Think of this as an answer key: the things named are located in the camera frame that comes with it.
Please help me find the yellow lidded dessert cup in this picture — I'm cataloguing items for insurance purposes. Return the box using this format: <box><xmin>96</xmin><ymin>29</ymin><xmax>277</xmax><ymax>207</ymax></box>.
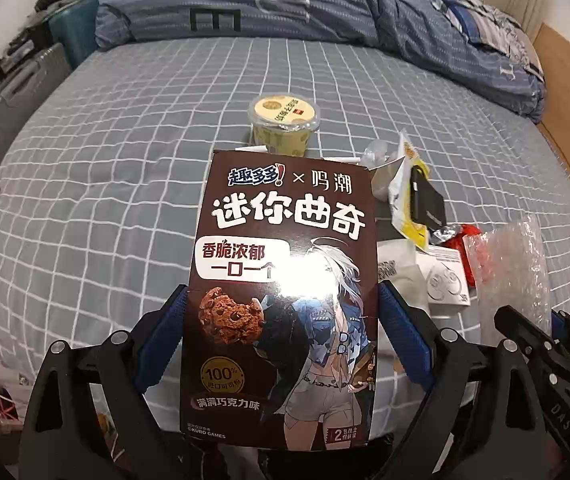
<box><xmin>248</xmin><ymin>94</ymin><xmax>321</xmax><ymax>157</ymax></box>

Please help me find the brown cookie box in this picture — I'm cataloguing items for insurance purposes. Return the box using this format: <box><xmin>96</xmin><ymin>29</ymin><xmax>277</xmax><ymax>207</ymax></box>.
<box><xmin>181</xmin><ymin>151</ymin><xmax>378</xmax><ymax>452</ymax></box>

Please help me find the black sachet packet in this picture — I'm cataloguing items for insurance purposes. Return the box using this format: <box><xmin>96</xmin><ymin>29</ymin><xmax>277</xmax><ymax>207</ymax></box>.
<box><xmin>410</xmin><ymin>166</ymin><xmax>447</xmax><ymax>232</ymax></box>

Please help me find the clear bubble wrap bag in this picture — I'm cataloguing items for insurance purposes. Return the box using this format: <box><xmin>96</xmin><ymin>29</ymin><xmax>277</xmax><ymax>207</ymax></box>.
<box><xmin>465</xmin><ymin>214</ymin><xmax>552</xmax><ymax>346</ymax></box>

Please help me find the grey hard suitcase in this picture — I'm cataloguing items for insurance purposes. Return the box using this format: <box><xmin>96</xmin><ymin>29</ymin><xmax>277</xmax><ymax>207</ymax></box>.
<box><xmin>0</xmin><ymin>42</ymin><xmax>71</xmax><ymax>163</ymax></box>

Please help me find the red crumpled wrapper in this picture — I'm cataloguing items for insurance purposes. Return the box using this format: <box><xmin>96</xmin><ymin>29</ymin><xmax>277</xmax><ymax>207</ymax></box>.
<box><xmin>442</xmin><ymin>223</ymin><xmax>482</xmax><ymax>289</ymax></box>

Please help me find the teal suitcase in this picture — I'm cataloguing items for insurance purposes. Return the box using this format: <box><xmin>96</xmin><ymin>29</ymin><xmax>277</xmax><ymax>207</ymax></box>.
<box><xmin>48</xmin><ymin>0</ymin><xmax>102</xmax><ymax>70</ymax></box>

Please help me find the blue striped duvet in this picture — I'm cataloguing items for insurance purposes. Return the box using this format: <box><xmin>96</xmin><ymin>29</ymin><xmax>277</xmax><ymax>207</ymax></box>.
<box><xmin>95</xmin><ymin>0</ymin><xmax>547</xmax><ymax>122</ymax></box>

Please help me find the white earbuds box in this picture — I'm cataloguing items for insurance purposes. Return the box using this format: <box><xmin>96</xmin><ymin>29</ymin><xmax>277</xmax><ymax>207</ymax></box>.
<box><xmin>415</xmin><ymin>246</ymin><xmax>471</xmax><ymax>307</ymax></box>

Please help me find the patterned pillow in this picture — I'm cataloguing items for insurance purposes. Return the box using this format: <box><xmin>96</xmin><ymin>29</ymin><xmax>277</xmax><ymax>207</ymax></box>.
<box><xmin>430</xmin><ymin>0</ymin><xmax>544</xmax><ymax>81</ymax></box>

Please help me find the yellow white snack wrapper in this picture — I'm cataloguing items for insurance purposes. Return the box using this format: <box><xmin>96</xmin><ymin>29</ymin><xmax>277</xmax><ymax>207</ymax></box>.
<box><xmin>388</xmin><ymin>130</ymin><xmax>430</xmax><ymax>252</ymax></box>

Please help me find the grey checked bed sheet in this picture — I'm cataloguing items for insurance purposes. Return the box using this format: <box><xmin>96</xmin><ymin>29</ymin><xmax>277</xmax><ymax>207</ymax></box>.
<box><xmin>0</xmin><ymin>38</ymin><xmax>570</xmax><ymax>379</ymax></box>

